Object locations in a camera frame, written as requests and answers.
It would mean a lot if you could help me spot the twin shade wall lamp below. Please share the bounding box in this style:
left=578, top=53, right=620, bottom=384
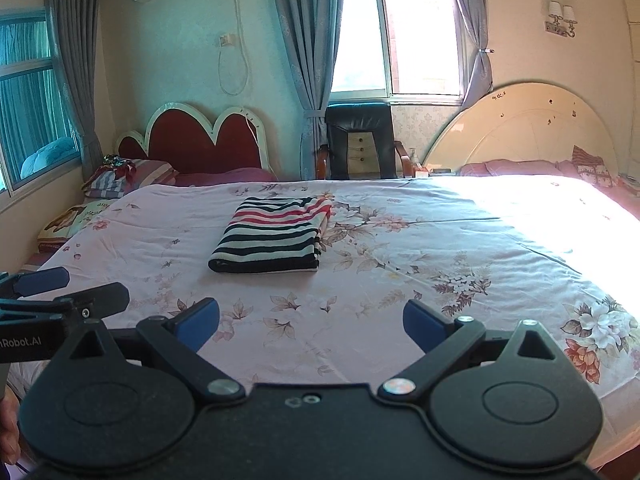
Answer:
left=544, top=0, right=579, bottom=39

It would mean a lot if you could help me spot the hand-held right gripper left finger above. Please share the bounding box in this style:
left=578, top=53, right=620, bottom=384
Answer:
left=69, top=297, right=247, bottom=403

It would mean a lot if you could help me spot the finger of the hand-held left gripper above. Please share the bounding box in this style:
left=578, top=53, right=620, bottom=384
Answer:
left=52, top=282, right=131, bottom=321
left=11, top=267, right=71, bottom=299

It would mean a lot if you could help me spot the grey curtain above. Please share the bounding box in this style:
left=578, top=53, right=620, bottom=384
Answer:
left=266, top=0, right=347, bottom=182
left=446, top=0, right=495, bottom=111
left=43, top=0, right=104, bottom=177

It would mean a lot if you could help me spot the window with blue blind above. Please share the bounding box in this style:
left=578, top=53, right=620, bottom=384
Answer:
left=0, top=9, right=84, bottom=197

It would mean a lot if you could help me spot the cream round headboard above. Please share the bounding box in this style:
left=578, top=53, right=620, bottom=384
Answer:
left=424, top=78, right=622, bottom=179

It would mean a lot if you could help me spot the red heart-shaped headboard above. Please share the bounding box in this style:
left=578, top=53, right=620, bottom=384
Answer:
left=116, top=102, right=279, bottom=182

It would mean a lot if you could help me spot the pink floral bed sheet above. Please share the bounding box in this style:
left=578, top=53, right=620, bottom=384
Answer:
left=10, top=175, right=640, bottom=466

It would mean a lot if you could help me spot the plaid pink pillow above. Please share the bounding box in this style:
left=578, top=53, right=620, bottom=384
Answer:
left=81, top=157, right=179, bottom=199

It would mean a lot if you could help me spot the teal plush cushion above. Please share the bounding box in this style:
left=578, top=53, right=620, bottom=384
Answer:
left=20, top=137, right=82, bottom=179

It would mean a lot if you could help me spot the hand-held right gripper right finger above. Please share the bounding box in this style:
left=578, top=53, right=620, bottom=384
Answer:
left=377, top=299, right=567, bottom=403

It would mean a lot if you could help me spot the person's left hand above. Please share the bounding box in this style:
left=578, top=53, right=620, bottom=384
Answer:
left=0, top=394, right=22, bottom=467

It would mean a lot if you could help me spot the cartoon print pillow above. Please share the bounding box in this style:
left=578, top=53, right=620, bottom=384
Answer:
left=36, top=199, right=122, bottom=252

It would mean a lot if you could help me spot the maroon pillow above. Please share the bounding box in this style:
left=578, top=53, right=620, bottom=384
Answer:
left=172, top=167, right=279, bottom=189

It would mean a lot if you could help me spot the black office chair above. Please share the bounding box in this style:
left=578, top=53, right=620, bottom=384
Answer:
left=317, top=102, right=417, bottom=181

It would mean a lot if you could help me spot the plaid red cushion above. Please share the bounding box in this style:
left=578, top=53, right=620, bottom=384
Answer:
left=570, top=144, right=617, bottom=189

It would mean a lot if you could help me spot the bright sliding window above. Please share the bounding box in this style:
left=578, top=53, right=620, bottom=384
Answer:
left=330, top=0, right=467, bottom=107

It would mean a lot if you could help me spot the red navy striped sweater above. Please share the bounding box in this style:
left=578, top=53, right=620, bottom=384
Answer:
left=208, top=196, right=333, bottom=275

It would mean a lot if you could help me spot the white power cable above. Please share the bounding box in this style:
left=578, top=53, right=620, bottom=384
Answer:
left=218, top=0, right=252, bottom=97

